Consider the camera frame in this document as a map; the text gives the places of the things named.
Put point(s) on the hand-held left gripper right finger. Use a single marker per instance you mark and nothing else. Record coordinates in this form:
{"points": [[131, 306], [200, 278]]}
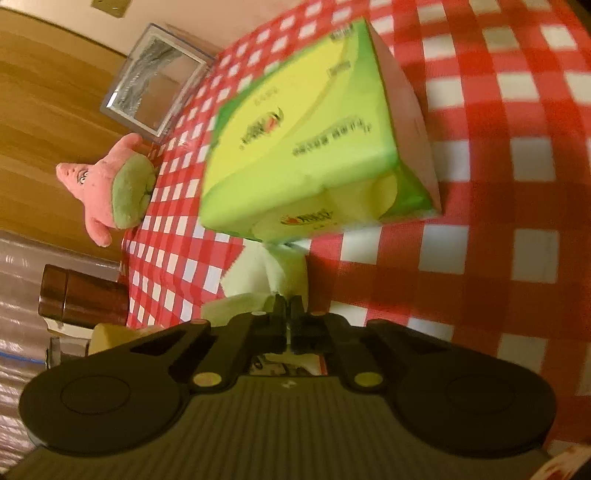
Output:
{"points": [[298, 323]]}

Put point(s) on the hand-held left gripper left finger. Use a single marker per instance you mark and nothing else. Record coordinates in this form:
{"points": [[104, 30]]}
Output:
{"points": [[279, 318]]}

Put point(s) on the nut jar with gold lid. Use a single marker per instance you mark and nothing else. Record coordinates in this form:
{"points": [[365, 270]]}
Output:
{"points": [[115, 338]]}

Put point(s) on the green tissue pack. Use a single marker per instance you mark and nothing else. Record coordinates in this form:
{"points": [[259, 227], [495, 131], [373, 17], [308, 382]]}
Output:
{"points": [[300, 138]]}

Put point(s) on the brown metal canister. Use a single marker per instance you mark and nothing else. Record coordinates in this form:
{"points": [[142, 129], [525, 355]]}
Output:
{"points": [[83, 297]]}

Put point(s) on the pink star plush toy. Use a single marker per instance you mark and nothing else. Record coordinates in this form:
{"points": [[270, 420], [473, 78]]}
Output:
{"points": [[111, 189]]}

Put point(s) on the dark tinted glass jar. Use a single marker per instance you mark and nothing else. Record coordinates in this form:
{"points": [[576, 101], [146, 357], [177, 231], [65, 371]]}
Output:
{"points": [[67, 353]]}

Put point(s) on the red checked tablecloth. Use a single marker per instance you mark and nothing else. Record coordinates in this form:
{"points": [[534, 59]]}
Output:
{"points": [[508, 230]]}

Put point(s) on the beige shiny curtain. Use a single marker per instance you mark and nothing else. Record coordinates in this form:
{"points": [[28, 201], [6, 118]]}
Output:
{"points": [[23, 392]]}

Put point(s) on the wooden door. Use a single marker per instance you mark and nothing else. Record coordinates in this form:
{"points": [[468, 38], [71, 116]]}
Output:
{"points": [[46, 92]]}

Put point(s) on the clear acrylic picture frame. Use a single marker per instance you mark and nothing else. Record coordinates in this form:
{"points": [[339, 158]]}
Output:
{"points": [[152, 83]]}

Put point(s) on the beige wall socket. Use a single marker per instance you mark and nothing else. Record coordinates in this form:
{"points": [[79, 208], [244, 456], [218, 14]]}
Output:
{"points": [[111, 5]]}

